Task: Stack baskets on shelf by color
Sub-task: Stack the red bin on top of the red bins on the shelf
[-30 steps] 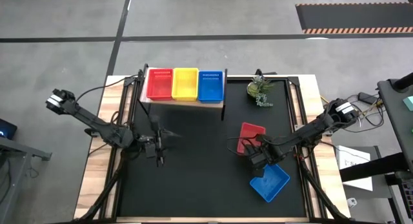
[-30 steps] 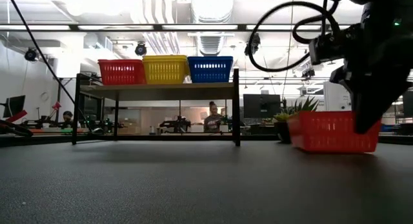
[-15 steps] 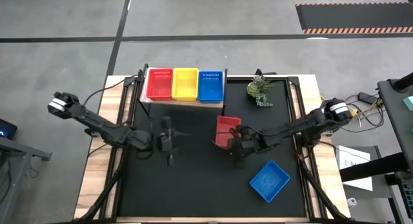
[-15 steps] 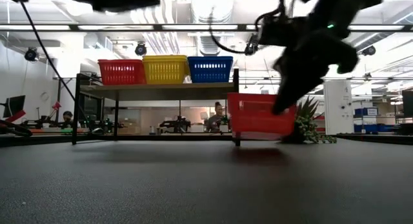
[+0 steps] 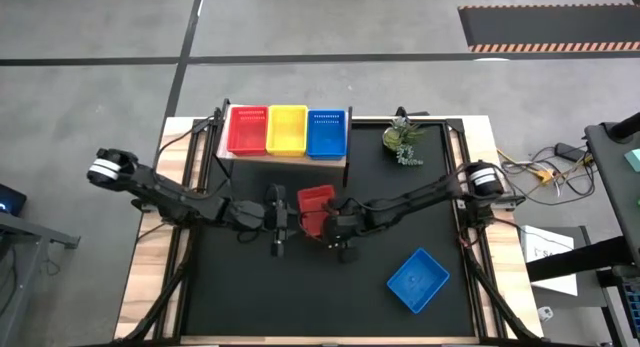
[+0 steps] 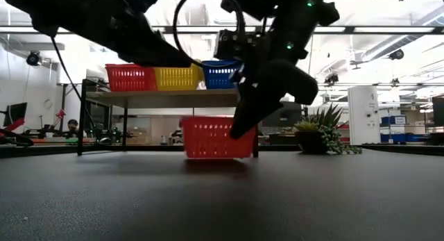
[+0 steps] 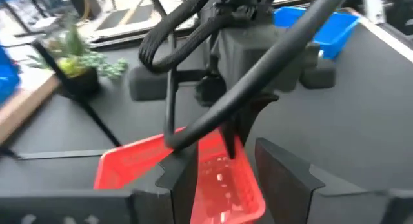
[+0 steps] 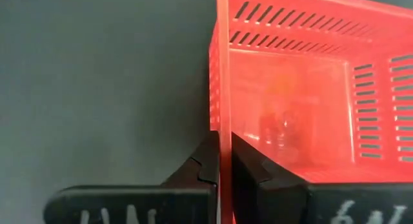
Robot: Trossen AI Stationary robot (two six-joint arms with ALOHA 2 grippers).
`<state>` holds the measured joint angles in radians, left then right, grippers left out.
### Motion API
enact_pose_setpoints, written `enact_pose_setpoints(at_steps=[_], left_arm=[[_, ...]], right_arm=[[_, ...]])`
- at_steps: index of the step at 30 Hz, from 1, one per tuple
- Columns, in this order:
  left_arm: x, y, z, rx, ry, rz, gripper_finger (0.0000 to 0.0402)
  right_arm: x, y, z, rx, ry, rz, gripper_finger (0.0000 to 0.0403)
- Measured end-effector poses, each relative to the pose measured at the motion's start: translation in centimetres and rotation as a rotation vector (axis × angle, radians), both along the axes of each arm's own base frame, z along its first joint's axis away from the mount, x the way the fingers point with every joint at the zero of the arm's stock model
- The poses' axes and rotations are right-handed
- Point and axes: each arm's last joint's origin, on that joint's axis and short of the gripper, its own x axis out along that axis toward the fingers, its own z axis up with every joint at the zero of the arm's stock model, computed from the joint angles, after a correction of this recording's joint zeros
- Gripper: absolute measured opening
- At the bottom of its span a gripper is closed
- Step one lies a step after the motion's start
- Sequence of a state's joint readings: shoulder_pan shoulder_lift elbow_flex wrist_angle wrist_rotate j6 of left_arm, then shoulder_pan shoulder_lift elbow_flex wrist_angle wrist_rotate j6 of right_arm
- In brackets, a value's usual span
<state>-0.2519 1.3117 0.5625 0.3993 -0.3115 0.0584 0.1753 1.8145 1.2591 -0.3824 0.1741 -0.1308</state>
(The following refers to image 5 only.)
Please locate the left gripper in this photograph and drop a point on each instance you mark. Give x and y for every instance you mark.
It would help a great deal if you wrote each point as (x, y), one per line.
(277, 217)

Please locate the white cardboard box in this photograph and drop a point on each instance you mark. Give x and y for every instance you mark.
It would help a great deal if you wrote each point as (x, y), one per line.
(540, 247)

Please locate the teal box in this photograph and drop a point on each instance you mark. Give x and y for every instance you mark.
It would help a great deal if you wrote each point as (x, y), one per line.
(634, 159)

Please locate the black power adapter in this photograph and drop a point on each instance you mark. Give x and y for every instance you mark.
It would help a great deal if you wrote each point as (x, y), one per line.
(570, 151)

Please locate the blue crate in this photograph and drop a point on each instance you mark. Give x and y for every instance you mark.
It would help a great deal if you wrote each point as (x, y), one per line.
(634, 307)

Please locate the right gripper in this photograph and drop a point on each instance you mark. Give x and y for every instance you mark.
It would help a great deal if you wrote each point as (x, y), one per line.
(342, 227)

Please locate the black desk beam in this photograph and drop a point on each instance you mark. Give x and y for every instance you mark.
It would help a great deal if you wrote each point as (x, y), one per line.
(590, 259)

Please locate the black hazard-striped floor mat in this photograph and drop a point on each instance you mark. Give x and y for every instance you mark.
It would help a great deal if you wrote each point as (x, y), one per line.
(550, 27)

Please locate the small white adapter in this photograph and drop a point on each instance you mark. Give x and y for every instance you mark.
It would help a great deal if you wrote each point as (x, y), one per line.
(545, 313)

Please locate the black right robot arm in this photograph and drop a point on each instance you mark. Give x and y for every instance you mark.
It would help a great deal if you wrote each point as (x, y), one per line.
(415, 199)

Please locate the grey metal desk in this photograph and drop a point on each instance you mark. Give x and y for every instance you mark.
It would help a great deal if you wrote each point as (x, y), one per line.
(20, 232)

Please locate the black desk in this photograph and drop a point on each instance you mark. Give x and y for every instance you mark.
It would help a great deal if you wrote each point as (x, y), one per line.
(615, 187)

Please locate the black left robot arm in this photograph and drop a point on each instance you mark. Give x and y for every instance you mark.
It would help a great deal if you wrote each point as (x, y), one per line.
(170, 199)

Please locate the black metal table frame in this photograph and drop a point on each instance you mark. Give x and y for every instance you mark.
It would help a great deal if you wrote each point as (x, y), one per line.
(456, 127)

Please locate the black pole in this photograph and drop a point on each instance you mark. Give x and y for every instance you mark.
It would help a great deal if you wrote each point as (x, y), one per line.
(625, 127)

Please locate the small potted succulent plant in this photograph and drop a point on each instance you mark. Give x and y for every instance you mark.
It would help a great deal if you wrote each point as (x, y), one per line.
(397, 137)

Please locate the wooden shelf black frame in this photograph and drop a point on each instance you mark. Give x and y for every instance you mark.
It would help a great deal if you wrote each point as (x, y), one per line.
(300, 163)

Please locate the black monitor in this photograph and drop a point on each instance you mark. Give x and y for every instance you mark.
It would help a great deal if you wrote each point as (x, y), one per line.
(12, 199)

